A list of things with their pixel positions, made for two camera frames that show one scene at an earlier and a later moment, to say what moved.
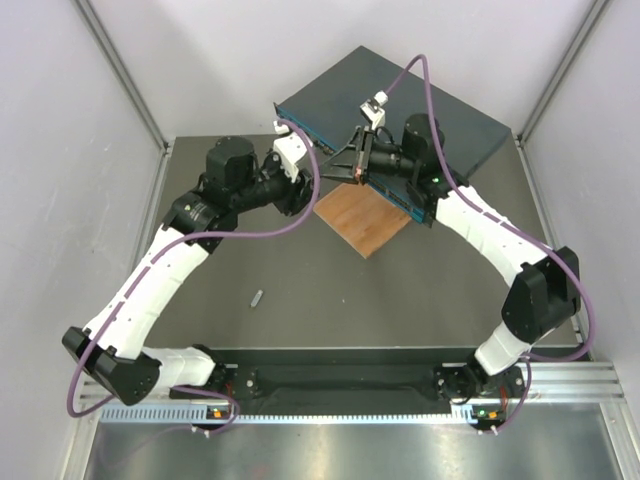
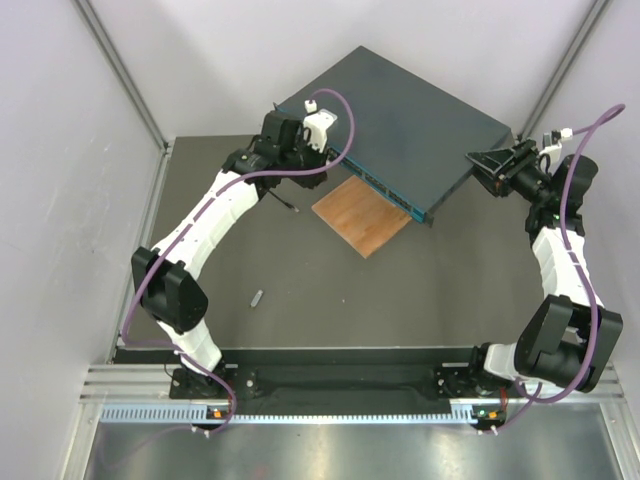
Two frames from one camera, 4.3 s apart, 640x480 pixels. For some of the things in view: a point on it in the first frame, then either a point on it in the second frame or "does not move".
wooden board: x=364 y=219 does not move
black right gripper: x=353 y=162 → x=490 y=164
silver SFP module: x=256 y=299 does not move
